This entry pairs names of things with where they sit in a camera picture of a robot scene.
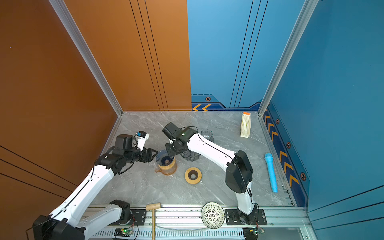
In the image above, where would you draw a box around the blue glass dripper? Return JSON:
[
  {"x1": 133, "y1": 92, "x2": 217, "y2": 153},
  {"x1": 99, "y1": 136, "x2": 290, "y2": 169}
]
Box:
[{"x1": 156, "y1": 150, "x2": 174, "y2": 167}]

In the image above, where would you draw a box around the wooden ring holder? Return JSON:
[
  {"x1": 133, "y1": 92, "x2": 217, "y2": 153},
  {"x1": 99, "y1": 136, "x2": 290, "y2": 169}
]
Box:
[
  {"x1": 185, "y1": 167, "x2": 202, "y2": 185},
  {"x1": 158, "y1": 156, "x2": 176, "y2": 170}
]

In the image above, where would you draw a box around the orange glass carafe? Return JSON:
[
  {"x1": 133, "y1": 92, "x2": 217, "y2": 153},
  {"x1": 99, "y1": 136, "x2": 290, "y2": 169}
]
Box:
[{"x1": 155, "y1": 162, "x2": 177, "y2": 176}]

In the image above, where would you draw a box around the coffee filter pack orange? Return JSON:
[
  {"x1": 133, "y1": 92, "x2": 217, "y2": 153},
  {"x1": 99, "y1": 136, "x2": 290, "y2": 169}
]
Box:
[{"x1": 241, "y1": 112, "x2": 252, "y2": 138}]

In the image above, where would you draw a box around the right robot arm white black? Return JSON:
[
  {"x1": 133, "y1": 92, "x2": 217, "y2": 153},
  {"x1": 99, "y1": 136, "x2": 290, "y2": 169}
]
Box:
[{"x1": 162, "y1": 122, "x2": 258, "y2": 225}]

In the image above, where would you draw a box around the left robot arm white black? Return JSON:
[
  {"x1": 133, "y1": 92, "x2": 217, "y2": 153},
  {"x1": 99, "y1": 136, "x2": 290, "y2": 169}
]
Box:
[{"x1": 31, "y1": 131, "x2": 158, "y2": 240}]

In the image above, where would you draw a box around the grey glass dripper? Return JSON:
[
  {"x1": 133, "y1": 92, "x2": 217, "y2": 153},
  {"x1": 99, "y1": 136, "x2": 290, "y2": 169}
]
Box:
[{"x1": 181, "y1": 150, "x2": 201, "y2": 162}]

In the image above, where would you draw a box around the grey glass pitcher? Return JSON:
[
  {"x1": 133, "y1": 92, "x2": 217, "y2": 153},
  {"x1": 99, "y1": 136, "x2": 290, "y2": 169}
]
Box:
[{"x1": 201, "y1": 129, "x2": 215, "y2": 143}]

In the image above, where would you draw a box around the wooden mallet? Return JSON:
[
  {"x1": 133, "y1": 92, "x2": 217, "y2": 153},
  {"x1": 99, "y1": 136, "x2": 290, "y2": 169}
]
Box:
[{"x1": 146, "y1": 203, "x2": 162, "y2": 240}]

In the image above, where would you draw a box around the white woven trivet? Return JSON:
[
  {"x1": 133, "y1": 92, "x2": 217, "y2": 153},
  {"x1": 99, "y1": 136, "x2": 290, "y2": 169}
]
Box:
[{"x1": 201, "y1": 202, "x2": 225, "y2": 229}]

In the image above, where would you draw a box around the left green circuit board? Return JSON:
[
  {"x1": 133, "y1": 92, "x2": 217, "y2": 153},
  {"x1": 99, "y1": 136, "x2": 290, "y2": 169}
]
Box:
[{"x1": 114, "y1": 228, "x2": 134, "y2": 238}]

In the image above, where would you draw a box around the green circuit board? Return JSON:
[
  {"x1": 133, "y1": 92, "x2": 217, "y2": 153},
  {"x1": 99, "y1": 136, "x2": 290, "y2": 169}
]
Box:
[
  {"x1": 114, "y1": 228, "x2": 134, "y2": 238},
  {"x1": 243, "y1": 228, "x2": 265, "y2": 240}
]

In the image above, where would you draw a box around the light blue cylinder roll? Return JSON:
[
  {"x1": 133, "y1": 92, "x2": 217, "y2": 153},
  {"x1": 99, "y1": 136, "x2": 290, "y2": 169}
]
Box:
[{"x1": 265, "y1": 153, "x2": 278, "y2": 193}]

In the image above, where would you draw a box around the right green circuit board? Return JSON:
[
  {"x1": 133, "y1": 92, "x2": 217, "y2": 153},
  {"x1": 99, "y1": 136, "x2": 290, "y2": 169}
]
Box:
[{"x1": 243, "y1": 228, "x2": 265, "y2": 240}]

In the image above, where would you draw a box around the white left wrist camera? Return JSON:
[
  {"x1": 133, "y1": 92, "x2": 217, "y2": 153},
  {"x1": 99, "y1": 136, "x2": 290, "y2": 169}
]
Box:
[{"x1": 135, "y1": 131, "x2": 150, "y2": 151}]

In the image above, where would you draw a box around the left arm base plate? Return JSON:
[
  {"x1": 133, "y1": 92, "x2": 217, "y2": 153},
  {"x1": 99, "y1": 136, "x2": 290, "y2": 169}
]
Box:
[{"x1": 117, "y1": 209, "x2": 147, "y2": 226}]

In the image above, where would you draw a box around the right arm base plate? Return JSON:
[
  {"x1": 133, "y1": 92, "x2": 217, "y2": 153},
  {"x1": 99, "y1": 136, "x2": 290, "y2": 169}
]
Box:
[{"x1": 225, "y1": 207, "x2": 268, "y2": 226}]

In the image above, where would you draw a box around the left aluminium corner post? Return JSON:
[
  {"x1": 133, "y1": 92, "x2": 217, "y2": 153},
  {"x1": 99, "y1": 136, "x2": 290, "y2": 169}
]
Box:
[{"x1": 48, "y1": 0, "x2": 124, "y2": 117}]

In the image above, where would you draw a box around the aluminium corner post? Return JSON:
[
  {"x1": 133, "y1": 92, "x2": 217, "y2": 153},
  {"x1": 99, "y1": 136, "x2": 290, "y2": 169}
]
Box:
[
  {"x1": 48, "y1": 0, "x2": 124, "y2": 117},
  {"x1": 257, "y1": 0, "x2": 319, "y2": 117}
]

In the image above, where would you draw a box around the aluminium front rail frame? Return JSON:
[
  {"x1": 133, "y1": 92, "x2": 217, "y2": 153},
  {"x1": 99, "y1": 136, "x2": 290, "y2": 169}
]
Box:
[{"x1": 53, "y1": 204, "x2": 319, "y2": 240}]

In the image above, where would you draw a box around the right aluminium corner post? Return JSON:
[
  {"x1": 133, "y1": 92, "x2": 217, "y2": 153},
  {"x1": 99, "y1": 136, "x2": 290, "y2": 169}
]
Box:
[{"x1": 257, "y1": 0, "x2": 319, "y2": 117}]

